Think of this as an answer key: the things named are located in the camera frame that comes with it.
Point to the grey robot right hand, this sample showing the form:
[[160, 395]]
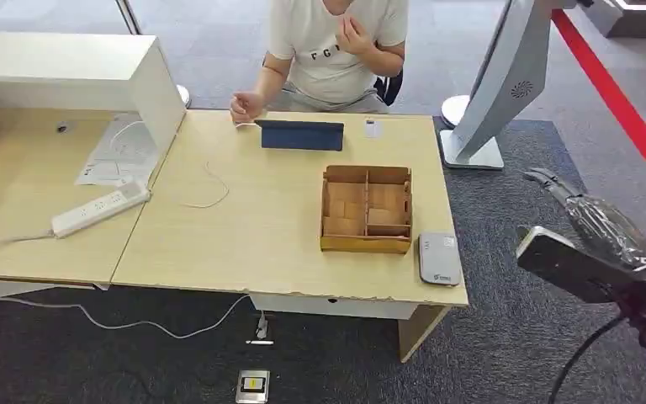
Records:
[[607, 228]]

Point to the wooden card box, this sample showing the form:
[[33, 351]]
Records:
[[365, 242]]

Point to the black chair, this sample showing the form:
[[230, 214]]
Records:
[[390, 86]]

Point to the round white stand base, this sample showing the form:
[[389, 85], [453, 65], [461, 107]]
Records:
[[455, 110], [183, 96]]

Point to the dark blue tablet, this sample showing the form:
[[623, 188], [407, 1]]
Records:
[[300, 136]]

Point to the metal pole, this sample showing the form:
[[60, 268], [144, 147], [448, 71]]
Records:
[[129, 17]]

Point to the white desk cabinet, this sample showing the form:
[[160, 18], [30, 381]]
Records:
[[78, 67]]

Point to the pale wooden desk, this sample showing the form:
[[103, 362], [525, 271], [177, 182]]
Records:
[[27, 178], [278, 223]]

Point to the white power strip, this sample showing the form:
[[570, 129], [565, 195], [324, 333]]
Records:
[[100, 209]]

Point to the silver floor socket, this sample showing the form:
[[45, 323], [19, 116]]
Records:
[[253, 386]]

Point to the white paper sheets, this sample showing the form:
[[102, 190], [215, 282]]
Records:
[[119, 153]]

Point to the red floor tape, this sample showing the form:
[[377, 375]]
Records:
[[618, 106]]

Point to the white plug adapter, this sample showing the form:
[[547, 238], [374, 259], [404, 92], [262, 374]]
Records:
[[262, 330]]

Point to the small white card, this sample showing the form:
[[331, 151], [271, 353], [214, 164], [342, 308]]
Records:
[[373, 129]]

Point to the person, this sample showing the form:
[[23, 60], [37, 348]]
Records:
[[328, 61]]

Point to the white standing display kiosk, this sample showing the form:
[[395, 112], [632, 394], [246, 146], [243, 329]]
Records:
[[509, 78]]

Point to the white platform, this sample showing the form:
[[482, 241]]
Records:
[[635, 19]]

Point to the white desk drawer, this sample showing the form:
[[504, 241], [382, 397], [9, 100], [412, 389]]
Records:
[[328, 306]]

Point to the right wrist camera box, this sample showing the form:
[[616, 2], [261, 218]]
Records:
[[568, 267]]

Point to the white flat card reader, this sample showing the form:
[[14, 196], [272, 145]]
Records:
[[440, 259]]

